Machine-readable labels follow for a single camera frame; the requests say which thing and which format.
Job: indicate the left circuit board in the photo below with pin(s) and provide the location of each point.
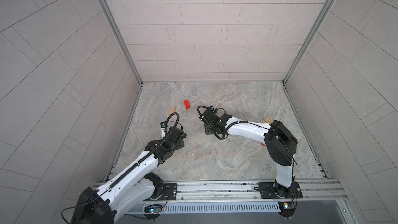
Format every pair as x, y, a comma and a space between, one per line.
153, 211

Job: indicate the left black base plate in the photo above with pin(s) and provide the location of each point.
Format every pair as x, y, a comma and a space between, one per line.
168, 191

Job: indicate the tan wood block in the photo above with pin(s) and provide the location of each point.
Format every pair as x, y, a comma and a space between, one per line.
172, 110

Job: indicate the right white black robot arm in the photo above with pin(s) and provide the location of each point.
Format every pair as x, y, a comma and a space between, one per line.
279, 141

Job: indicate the right circuit board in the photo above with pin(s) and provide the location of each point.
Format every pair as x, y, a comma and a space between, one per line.
287, 209

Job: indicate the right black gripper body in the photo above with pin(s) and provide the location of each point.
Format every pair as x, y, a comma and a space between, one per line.
209, 129

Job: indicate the engraved natural wood block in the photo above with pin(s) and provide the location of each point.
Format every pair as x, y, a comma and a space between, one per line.
267, 120

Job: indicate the aluminium mounting rail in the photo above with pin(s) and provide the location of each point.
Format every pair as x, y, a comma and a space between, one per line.
206, 197

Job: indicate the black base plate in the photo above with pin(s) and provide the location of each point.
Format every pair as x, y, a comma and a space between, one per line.
273, 190
168, 191

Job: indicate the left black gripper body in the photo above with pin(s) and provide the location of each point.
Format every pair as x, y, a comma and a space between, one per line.
178, 145

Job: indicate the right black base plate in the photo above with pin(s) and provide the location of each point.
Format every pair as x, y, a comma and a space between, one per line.
273, 190

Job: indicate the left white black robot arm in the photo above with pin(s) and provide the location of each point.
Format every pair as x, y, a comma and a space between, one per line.
136, 183

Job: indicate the circuit board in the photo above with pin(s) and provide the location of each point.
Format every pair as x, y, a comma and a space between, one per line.
287, 209
153, 211

